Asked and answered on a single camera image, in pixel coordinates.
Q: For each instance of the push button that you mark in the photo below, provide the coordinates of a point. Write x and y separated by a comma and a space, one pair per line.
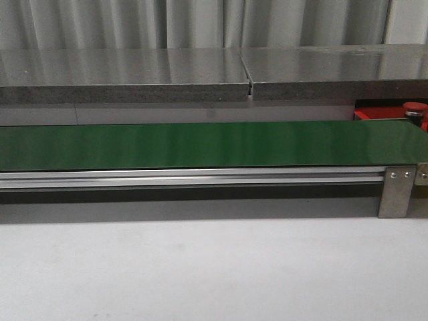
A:
415, 112

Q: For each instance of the green conveyor belt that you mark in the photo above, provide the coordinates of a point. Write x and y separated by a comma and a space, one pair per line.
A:
212, 145

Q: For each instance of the grey stone slab right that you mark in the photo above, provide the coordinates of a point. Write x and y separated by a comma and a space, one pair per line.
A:
346, 72

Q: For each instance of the grey stone slab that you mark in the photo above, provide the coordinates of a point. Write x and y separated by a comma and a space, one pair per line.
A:
346, 72
86, 76

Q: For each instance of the red plastic tray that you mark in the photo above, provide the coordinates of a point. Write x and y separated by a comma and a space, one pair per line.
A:
384, 113

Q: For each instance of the grey stone slab left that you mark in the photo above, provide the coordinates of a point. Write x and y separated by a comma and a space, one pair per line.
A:
86, 76

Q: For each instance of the grey curtain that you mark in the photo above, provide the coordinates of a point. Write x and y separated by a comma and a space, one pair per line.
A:
184, 24

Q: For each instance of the aluminium conveyor frame rail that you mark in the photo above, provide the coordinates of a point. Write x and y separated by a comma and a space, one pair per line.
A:
189, 177

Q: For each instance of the steel conveyor support bracket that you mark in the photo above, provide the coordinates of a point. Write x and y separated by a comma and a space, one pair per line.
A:
404, 192

